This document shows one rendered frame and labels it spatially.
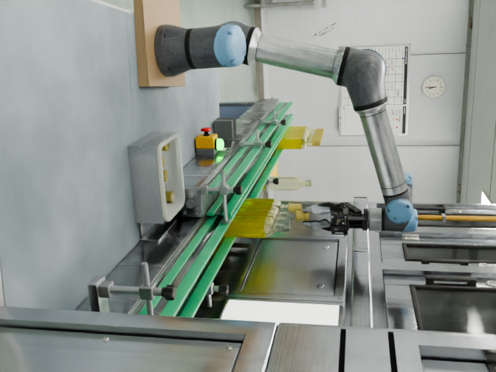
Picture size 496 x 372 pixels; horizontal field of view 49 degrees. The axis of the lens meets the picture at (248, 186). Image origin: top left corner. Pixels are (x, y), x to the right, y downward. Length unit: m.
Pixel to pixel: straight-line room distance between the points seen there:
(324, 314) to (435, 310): 0.33
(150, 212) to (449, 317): 0.87
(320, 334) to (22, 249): 0.58
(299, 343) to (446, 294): 1.04
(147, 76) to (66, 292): 0.65
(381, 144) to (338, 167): 6.23
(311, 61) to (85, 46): 0.68
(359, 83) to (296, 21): 6.03
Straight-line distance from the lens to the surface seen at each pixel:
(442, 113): 7.71
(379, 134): 1.57
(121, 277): 1.38
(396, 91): 7.58
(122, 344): 0.83
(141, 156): 1.49
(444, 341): 0.80
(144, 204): 1.53
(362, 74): 1.55
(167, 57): 1.61
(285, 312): 1.53
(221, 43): 1.57
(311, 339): 0.78
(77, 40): 1.29
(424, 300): 1.72
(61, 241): 1.21
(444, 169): 7.89
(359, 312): 1.54
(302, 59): 1.68
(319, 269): 1.77
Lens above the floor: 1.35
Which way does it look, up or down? 11 degrees down
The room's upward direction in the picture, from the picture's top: 91 degrees clockwise
